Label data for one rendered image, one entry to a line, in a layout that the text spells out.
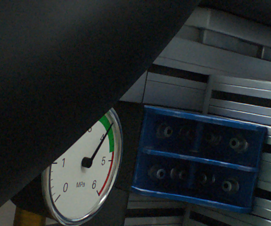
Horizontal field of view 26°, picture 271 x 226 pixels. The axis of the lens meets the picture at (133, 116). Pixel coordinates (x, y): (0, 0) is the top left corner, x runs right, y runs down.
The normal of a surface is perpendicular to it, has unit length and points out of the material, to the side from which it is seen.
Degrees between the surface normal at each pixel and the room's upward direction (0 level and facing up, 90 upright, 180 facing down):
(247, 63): 90
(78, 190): 90
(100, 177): 90
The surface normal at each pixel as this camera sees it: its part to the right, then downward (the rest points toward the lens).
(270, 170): -0.73, -0.09
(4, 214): 0.17, -0.98
